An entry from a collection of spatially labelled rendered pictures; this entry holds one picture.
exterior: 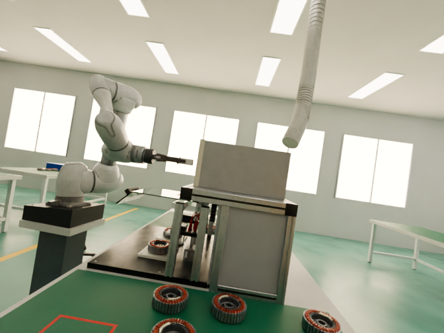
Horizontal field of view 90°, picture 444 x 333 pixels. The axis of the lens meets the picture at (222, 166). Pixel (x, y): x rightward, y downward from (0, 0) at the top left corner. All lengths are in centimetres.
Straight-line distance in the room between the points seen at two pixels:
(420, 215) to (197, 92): 643
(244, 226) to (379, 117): 639
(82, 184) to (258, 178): 113
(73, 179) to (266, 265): 124
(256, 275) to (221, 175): 41
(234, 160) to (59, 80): 709
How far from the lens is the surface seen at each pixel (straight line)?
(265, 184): 96
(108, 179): 171
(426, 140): 764
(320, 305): 107
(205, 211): 88
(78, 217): 161
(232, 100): 608
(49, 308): 87
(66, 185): 166
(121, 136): 108
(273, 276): 95
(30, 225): 171
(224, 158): 95
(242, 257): 91
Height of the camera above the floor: 119
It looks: 1 degrees up
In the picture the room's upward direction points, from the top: 9 degrees clockwise
